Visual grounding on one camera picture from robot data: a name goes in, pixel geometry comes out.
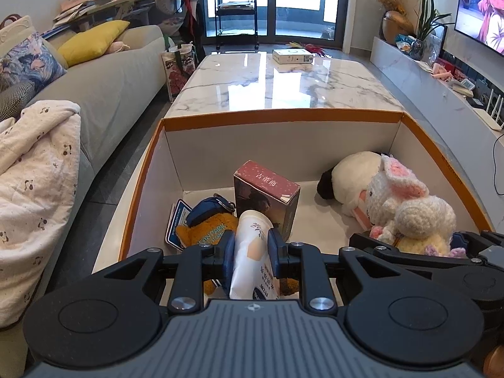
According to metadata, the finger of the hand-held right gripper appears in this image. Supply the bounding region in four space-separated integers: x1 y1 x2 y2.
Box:
350 232 483 270
452 230 504 261

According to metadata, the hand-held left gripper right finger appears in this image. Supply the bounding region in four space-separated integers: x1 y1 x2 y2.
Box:
267 228 414 316

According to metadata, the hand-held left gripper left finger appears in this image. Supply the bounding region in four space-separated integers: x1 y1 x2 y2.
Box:
92 230 237 316

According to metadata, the white floral cup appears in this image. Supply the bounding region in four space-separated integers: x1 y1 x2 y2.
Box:
229 209 282 302

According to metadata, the brown plush bear sailor outfit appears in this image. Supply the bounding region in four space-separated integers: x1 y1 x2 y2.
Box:
175 195 300 298

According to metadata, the cream crochet bunny doll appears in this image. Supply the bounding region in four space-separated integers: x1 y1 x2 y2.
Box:
365 153 467 258

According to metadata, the dark red card box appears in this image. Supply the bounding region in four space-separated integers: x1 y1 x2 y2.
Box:
233 160 302 243

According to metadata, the white pink striped plush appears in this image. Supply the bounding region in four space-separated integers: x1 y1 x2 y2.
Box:
317 151 388 231

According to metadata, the large orange cardboard box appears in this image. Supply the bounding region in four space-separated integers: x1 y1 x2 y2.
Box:
119 108 496 312

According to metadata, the person's right hand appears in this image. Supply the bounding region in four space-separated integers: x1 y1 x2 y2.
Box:
484 344 504 378

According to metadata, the blue price tag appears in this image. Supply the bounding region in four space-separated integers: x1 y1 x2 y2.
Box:
164 199 193 249

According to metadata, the white router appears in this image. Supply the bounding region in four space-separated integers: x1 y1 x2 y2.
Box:
470 90 504 131

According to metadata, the small white display device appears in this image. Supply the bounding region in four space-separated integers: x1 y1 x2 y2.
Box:
453 79 476 97

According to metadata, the white marble television console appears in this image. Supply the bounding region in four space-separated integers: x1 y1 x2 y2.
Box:
369 36 504 229

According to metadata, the printed shopping bag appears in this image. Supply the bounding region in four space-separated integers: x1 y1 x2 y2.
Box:
161 43 196 103

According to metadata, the flat white box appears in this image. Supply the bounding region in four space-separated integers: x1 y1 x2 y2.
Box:
272 48 313 65

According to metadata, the red feather toy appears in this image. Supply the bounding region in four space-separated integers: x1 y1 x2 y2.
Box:
287 41 327 58

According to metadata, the white panda print blanket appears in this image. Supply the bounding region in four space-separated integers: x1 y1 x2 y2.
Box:
0 100 83 328

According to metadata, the blue packet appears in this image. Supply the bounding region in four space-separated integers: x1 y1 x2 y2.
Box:
395 33 416 53

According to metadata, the grey sofa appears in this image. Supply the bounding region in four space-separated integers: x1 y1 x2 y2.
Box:
0 25 168 378

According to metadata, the gold vase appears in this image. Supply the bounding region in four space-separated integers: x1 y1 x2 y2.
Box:
381 10 414 46

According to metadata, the green potted plant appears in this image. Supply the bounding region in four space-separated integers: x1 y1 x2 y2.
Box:
409 0 453 61

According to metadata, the black trolley cart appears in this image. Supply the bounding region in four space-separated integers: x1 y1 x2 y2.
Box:
215 0 261 52

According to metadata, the yellow cushion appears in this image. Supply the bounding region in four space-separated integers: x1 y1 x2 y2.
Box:
57 20 130 67

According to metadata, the houndstooth cushion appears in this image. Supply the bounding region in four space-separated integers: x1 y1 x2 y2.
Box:
0 81 38 123

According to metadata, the blue floral cushion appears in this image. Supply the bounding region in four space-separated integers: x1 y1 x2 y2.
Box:
0 33 68 93

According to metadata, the black cable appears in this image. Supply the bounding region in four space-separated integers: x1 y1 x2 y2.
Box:
494 132 504 195

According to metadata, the wall television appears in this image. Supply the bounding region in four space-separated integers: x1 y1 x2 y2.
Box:
455 0 504 55

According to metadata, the white handbag brown handle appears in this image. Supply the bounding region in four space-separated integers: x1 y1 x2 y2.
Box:
0 14 34 46

